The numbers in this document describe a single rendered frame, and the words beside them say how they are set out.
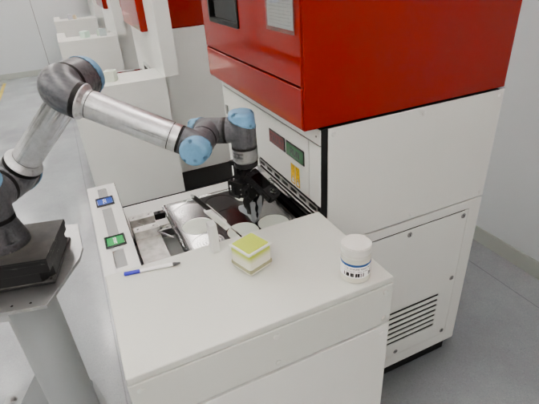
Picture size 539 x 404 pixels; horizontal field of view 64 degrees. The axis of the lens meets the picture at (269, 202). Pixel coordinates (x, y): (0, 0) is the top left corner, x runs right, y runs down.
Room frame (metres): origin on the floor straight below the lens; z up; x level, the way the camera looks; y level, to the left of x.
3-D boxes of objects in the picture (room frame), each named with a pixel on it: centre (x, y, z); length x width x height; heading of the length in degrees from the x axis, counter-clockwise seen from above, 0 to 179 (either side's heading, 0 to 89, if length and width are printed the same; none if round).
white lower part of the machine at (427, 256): (1.61, -0.31, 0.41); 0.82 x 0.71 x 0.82; 23
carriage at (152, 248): (1.09, 0.37, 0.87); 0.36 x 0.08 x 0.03; 23
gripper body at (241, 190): (1.18, 0.07, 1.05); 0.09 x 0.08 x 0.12; 53
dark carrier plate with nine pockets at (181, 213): (1.21, 0.13, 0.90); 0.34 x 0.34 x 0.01; 23
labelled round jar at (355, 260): (0.80, -0.19, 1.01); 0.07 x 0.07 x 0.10
